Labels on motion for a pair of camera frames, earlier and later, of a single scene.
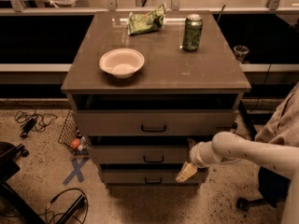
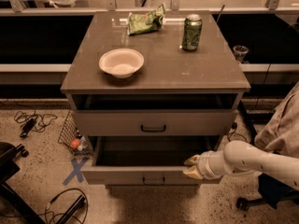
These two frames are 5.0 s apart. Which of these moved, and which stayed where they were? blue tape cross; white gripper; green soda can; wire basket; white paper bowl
Moved: white gripper
Stayed: white paper bowl; wire basket; blue tape cross; green soda can
